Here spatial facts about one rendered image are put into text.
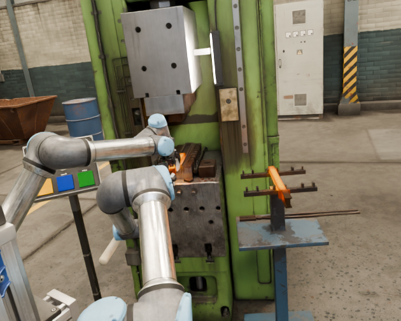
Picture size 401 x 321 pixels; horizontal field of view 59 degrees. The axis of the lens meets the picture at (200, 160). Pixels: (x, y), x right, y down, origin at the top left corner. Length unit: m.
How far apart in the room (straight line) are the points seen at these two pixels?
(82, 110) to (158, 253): 5.44
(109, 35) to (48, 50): 7.96
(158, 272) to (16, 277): 0.33
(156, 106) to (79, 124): 4.57
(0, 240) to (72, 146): 0.44
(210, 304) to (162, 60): 1.40
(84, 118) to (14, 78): 4.81
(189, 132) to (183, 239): 0.72
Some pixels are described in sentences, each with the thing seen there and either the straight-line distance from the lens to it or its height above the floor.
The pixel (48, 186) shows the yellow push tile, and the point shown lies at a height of 1.01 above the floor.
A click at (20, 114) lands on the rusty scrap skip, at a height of 0.66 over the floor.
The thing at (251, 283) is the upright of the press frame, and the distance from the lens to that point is 2.37.
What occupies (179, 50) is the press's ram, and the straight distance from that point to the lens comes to 1.75.
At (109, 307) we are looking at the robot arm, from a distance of 0.89.
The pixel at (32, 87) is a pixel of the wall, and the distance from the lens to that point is 10.48.
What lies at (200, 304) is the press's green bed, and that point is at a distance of 2.25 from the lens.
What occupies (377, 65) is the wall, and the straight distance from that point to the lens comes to 7.61.
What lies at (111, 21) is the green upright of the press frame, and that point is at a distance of 1.99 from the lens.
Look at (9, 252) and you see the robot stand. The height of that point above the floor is 1.20.
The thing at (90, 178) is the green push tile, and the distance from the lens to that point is 1.87.
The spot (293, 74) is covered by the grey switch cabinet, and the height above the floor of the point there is 0.86.
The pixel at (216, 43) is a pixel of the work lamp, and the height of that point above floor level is 1.58.
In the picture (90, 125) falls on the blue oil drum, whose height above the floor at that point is 0.48.
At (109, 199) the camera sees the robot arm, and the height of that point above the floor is 1.18.
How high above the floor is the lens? 1.59
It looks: 18 degrees down
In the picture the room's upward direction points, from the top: 6 degrees counter-clockwise
